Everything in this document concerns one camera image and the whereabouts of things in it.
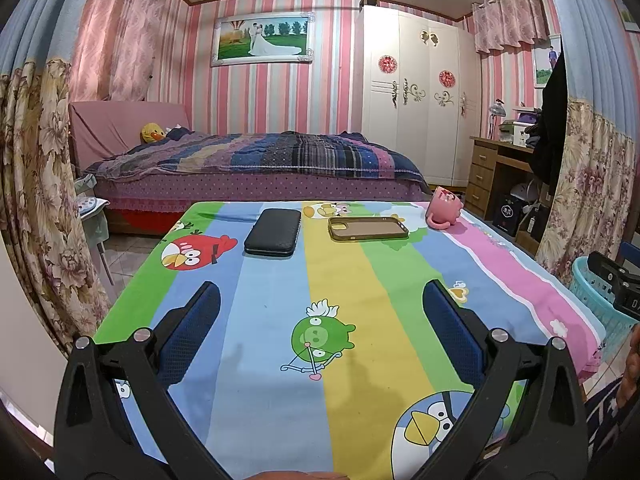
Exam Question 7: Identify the striped patchwork blanket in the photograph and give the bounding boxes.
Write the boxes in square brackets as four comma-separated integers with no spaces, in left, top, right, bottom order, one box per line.
[84,130,432,194]

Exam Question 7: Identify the pink mug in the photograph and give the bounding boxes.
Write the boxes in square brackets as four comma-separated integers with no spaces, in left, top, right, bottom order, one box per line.
[425,185,465,232]

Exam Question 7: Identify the black zip case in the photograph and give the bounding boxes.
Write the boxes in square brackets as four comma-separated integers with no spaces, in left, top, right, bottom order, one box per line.
[243,208,303,260]

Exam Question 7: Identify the cartoon printed tablecloth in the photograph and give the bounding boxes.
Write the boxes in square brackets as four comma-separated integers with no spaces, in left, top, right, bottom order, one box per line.
[94,200,609,480]

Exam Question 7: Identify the yellow duck plush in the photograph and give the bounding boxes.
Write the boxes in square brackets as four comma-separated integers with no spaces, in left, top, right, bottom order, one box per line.
[139,122,167,145]

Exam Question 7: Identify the person's right forearm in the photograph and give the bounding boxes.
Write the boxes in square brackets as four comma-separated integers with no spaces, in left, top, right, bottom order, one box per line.
[617,322,640,412]

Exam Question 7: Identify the light blue woven basket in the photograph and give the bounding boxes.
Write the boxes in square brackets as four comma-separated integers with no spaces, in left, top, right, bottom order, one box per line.
[568,256,640,347]

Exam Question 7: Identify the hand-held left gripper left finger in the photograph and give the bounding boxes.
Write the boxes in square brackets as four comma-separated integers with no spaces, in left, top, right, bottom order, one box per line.
[54,281,233,480]

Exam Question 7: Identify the brown phone case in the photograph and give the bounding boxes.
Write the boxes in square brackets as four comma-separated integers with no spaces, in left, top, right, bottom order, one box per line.
[327,215,410,243]

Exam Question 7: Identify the pink patterned curtain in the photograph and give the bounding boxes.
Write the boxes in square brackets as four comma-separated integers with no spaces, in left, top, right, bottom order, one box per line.
[69,0,194,104]

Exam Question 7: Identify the white wardrobe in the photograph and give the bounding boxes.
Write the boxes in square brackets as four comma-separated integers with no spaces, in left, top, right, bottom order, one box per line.
[360,4,484,189]

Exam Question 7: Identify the small wall photo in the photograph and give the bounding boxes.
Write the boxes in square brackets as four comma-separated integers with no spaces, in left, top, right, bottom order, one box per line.
[533,34,561,89]

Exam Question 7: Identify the white box on desk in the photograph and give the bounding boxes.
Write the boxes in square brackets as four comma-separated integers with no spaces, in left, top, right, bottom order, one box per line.
[499,119,534,149]

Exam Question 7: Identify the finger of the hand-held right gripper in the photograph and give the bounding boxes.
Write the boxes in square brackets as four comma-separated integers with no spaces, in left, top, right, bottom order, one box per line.
[587,251,629,287]

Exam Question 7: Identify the dark hanging clothing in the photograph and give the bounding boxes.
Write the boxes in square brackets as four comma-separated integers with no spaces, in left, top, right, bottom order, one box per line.
[529,44,569,187]

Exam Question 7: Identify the purple bed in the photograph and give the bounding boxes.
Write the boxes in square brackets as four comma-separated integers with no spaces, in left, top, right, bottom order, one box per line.
[68,100,432,237]

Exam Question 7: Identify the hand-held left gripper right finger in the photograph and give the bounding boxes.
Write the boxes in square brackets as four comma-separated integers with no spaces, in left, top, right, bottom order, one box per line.
[410,280,588,480]

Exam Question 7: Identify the short pink curtain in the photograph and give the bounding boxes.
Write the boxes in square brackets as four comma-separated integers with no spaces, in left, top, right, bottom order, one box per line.
[472,0,562,57]

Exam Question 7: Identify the silver desk lamp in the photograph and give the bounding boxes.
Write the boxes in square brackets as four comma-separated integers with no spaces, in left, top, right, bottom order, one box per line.
[486,97,507,141]

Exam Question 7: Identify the black box under desk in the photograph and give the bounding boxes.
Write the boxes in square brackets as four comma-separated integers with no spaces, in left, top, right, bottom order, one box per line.
[492,197,524,239]

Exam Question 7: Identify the framed wedding picture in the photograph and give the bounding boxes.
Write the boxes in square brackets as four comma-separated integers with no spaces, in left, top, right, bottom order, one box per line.
[209,11,316,68]

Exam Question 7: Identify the person's patterned pants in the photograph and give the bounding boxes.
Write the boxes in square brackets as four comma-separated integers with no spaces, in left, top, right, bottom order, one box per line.
[582,384,640,467]

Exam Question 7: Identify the white chair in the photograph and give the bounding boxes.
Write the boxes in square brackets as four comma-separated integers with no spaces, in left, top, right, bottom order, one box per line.
[74,173,112,287]

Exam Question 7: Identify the wooden desk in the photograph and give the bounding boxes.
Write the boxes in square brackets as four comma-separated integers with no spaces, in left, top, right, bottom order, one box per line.
[467,134,557,257]

